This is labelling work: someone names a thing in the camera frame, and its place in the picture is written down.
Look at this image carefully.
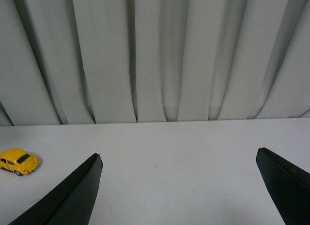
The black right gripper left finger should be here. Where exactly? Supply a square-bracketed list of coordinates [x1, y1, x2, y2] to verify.
[10, 153, 103, 225]

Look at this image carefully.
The yellow beetle toy car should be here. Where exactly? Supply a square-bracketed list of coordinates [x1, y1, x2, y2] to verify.
[0, 148, 40, 176]

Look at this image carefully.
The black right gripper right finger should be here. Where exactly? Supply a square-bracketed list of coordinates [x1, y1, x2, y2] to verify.
[256, 148, 310, 225]

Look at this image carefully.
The white pleated curtain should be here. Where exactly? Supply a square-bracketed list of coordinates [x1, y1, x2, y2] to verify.
[0, 0, 310, 126]

